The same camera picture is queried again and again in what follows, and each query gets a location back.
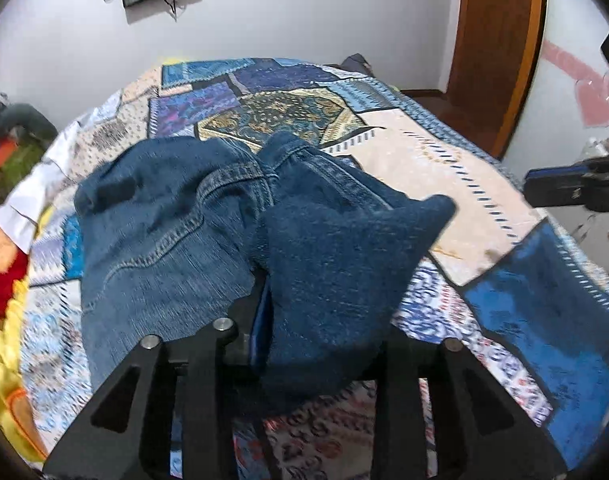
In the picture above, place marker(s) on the white shirt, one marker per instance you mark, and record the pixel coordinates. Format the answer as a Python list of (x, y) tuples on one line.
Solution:
[(20, 213)]

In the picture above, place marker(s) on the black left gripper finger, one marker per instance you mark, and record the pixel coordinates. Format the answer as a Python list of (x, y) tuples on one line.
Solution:
[(252, 315)]

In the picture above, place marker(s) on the patchwork patterned bedspread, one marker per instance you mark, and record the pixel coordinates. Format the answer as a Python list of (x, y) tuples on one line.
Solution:
[(495, 366)]

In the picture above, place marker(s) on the dark grey cloth beside bed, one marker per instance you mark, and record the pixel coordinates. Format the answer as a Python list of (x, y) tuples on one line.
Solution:
[(357, 63)]

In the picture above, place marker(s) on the blue denim jeans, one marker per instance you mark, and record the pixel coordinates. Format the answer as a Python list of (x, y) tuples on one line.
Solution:
[(173, 228)]

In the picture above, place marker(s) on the pile of clothes in corner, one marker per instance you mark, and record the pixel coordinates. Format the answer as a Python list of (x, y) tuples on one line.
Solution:
[(25, 136)]

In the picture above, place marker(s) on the yellow plush blanket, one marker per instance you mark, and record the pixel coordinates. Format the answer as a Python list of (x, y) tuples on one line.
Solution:
[(16, 415)]

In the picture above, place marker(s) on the brown wooden door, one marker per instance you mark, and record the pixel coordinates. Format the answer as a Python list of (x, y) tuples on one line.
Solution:
[(495, 54)]

